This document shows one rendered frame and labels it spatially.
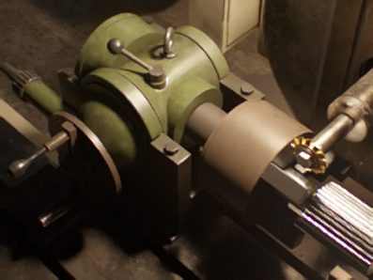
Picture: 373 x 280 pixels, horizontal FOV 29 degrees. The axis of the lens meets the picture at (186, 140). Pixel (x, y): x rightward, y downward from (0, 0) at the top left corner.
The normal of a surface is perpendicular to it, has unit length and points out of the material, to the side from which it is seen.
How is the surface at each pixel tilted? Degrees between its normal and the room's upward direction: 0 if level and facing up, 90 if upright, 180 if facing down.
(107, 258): 0
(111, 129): 49
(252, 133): 13
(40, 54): 0
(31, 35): 0
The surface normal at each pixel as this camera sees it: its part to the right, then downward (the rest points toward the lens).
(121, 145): 0.04, 0.40
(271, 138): -0.07, -0.59
